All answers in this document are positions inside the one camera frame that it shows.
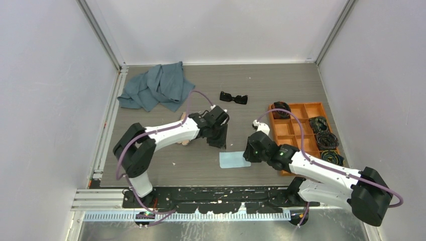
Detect brown black rolled belt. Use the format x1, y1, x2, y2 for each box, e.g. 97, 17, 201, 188
272, 101, 291, 119

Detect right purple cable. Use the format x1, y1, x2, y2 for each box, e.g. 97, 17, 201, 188
256, 108, 404, 208

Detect orange compartment tray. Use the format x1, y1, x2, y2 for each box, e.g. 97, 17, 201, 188
268, 102, 341, 159

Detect light blue cleaning cloth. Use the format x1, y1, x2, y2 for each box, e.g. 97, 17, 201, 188
219, 151, 251, 169

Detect camouflage rolled belt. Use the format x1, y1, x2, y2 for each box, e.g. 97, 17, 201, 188
308, 116, 330, 134

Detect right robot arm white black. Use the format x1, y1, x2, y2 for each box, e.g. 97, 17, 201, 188
243, 131, 393, 226

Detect white slotted cable duct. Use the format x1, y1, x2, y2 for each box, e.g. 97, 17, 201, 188
83, 210, 291, 222

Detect black sunglasses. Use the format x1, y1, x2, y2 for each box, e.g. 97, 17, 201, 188
220, 91, 248, 105

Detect patterned glasses case tan lining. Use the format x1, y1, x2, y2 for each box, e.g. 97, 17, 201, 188
178, 112, 191, 146

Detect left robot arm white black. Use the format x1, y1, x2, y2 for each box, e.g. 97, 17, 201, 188
113, 105, 230, 208

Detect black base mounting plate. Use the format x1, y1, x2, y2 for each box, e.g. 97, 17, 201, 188
141, 186, 306, 214

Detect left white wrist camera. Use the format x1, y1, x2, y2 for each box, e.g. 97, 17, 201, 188
210, 105, 228, 113

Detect dark braided rolled belt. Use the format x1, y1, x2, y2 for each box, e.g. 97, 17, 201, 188
316, 131, 340, 150

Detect blue yellow rolled belt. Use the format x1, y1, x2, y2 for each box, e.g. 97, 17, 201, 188
320, 150, 345, 166

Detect crumpled grey-blue cloth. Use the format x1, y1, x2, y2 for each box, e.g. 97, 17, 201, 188
118, 62, 195, 112

